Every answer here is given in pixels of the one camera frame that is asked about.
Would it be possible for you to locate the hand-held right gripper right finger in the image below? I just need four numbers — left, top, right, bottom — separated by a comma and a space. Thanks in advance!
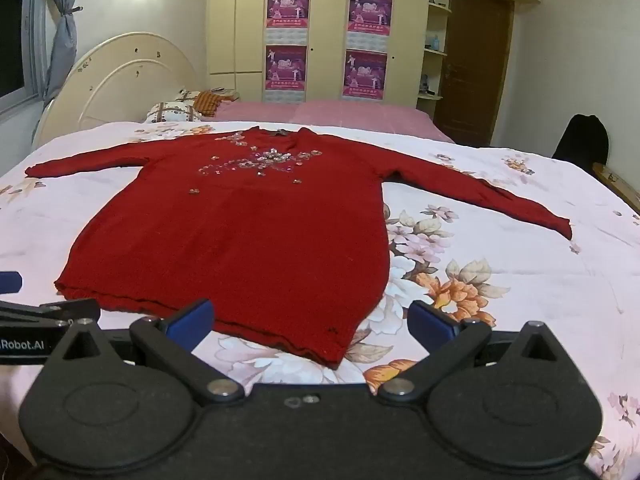
377, 299, 571, 404

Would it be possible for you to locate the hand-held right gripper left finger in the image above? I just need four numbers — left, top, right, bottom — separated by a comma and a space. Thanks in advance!
49, 299, 246, 406

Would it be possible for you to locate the red sequined sweater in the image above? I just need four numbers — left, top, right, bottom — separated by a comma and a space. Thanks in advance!
25, 127, 573, 369

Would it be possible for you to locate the floral white bed sheet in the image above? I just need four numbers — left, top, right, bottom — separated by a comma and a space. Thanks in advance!
0, 120, 640, 480

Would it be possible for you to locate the orange checked cloth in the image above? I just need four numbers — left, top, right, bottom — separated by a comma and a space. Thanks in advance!
194, 89, 237, 119

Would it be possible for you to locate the cream arched headboard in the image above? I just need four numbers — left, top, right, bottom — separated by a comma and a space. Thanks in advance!
31, 32, 202, 150

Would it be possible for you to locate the pink bed sheet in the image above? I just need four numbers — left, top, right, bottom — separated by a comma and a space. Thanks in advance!
200, 100, 455, 144

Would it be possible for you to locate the wooden furniture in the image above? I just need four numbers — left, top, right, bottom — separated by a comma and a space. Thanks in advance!
592, 162, 640, 212

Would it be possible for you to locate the dark cloth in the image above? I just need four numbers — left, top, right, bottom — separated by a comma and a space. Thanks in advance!
552, 114, 610, 172

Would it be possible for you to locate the grey curtain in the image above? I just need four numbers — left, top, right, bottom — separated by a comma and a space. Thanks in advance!
42, 0, 84, 107

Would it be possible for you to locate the window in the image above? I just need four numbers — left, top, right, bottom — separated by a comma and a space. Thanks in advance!
0, 0, 42, 113

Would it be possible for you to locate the brown wooden door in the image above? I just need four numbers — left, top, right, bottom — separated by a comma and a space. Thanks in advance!
433, 0, 516, 149

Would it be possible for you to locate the cream corner shelf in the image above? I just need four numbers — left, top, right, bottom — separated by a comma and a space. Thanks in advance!
415, 2, 452, 117

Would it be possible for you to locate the cream wardrobe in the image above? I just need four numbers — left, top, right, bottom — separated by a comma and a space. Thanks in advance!
206, 0, 434, 107

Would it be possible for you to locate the purple wall poster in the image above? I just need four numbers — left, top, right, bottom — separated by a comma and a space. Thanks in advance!
348, 0, 394, 36
267, 0, 311, 29
264, 44, 308, 92
343, 49, 389, 100

